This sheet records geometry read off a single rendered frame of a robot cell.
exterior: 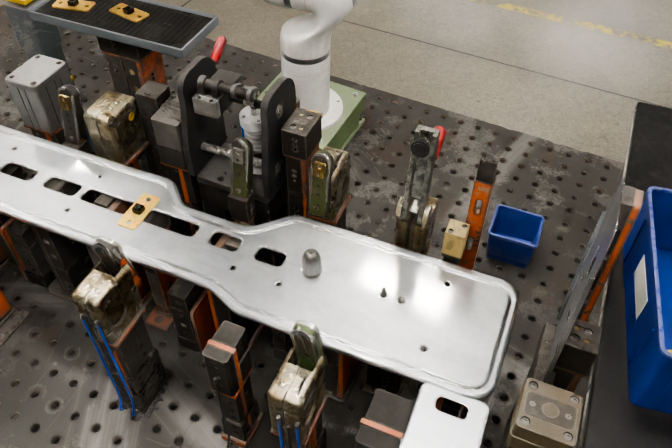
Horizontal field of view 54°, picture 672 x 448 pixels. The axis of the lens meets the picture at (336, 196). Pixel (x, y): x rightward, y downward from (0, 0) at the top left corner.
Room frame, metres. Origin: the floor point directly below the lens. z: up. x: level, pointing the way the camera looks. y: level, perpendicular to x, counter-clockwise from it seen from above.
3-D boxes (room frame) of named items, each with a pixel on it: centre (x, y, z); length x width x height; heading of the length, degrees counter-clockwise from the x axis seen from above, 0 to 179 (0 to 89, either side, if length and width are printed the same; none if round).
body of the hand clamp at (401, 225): (0.78, -0.14, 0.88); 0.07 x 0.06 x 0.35; 157
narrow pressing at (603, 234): (0.52, -0.32, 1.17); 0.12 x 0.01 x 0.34; 157
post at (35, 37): (1.31, 0.68, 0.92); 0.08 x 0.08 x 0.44; 67
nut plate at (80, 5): (1.25, 0.55, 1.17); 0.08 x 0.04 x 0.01; 77
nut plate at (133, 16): (1.22, 0.43, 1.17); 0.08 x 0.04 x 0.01; 57
